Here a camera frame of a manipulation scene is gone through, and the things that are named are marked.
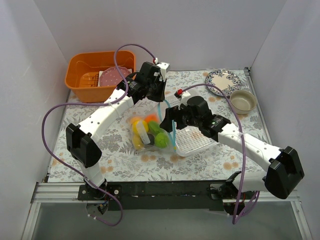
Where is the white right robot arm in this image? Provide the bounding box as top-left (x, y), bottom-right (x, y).
top-left (160, 96), bottom-right (305, 199)

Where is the clear zip top bag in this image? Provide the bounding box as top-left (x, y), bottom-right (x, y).
top-left (127, 100), bottom-right (177, 152)

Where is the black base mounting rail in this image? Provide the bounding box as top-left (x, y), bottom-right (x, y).
top-left (77, 180), bottom-right (237, 215)

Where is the orange plastic tub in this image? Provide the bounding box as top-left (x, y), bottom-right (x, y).
top-left (64, 51), bottom-right (122, 103)

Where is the white perforated plastic basket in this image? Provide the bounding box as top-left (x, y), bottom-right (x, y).
top-left (164, 89), bottom-right (218, 158)

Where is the beige ceramic bowl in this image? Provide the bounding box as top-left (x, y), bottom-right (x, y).
top-left (229, 90), bottom-right (257, 115)

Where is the floral table mat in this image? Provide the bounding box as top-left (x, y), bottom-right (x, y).
top-left (48, 70), bottom-right (271, 183)

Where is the blue floral ceramic plate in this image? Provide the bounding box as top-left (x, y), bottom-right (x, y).
top-left (205, 69), bottom-right (242, 97)

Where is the green avocado half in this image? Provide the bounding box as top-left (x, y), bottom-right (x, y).
top-left (147, 121), bottom-right (164, 135)

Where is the orange tangerine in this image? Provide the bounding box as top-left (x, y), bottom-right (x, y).
top-left (144, 113), bottom-right (159, 123)

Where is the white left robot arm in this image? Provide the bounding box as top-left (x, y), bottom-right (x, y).
top-left (66, 61), bottom-right (170, 200)

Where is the orange yellow peach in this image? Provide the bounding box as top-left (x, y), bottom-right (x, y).
top-left (129, 116), bottom-right (142, 124)

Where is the pink polka dot plate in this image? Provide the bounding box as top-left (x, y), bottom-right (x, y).
top-left (98, 66), bottom-right (123, 87)

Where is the orange dish rack insert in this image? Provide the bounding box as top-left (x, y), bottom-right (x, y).
top-left (78, 71), bottom-right (99, 88)

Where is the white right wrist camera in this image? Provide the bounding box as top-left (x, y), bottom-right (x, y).
top-left (174, 88), bottom-right (199, 106)

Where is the bumpy green lime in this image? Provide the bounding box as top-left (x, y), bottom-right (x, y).
top-left (154, 132), bottom-right (170, 149)

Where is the yellow lemon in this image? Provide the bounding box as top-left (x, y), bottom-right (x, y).
top-left (132, 120), bottom-right (149, 135)

